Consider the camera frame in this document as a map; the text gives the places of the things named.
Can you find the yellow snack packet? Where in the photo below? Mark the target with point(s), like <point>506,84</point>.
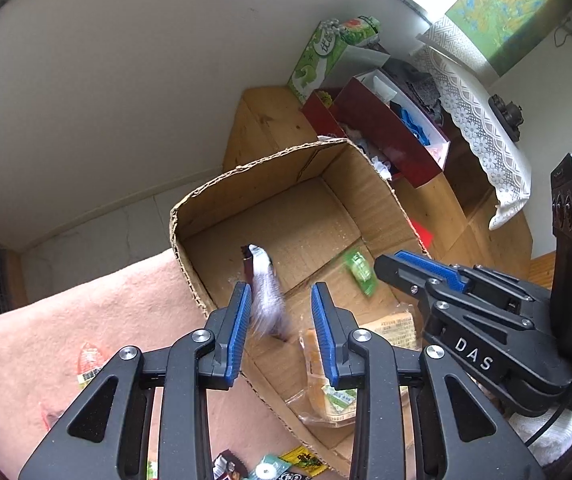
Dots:
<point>303,460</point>

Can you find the green tissue box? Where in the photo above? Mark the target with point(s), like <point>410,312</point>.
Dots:
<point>316,60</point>

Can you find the small green carton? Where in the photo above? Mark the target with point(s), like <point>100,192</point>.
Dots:
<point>361,30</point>

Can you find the wooden slatted stool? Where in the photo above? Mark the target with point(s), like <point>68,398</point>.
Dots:
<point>543,270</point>

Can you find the blue plastic item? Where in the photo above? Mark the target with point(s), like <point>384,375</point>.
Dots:
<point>411,122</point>

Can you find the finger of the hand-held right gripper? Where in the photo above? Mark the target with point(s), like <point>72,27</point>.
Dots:
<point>431,267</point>
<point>396,275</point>

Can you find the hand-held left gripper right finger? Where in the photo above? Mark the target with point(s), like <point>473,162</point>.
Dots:
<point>323,330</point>

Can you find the white lace cloth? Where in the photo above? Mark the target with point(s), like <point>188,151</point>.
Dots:
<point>466,105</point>

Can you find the dark figurine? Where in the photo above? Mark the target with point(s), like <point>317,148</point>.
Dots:
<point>508,112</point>

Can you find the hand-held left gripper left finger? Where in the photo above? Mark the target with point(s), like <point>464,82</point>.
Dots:
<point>240,330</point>

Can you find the brown chocolate bar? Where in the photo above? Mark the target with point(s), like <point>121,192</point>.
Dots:
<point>228,465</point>
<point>266,290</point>

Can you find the clear bread slice packet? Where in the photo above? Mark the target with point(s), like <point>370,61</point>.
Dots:
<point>396,330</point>

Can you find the map wall poster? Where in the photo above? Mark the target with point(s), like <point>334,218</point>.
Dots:
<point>506,5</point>

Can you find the small red snack packet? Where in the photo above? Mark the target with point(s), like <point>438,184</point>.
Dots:
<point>48,415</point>

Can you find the brown cardboard box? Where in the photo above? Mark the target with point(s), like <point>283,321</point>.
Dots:
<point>246,195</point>

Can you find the dark red gift box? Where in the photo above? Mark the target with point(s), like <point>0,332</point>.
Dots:
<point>386,130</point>

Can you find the green snack packet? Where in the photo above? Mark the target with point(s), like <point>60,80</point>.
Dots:
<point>358,267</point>

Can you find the white crumpled wrappers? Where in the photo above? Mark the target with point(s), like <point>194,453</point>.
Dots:
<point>383,165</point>

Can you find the pink blanket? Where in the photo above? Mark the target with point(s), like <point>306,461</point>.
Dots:
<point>90,310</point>

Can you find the grey paper bag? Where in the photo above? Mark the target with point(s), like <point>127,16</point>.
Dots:
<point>361,62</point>

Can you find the dark cloth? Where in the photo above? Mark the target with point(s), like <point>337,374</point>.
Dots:
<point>418,85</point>

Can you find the round green pastry packet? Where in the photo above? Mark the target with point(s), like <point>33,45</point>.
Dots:
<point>266,470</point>

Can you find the colourful jelly cup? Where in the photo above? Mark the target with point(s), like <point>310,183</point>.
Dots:
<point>88,360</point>

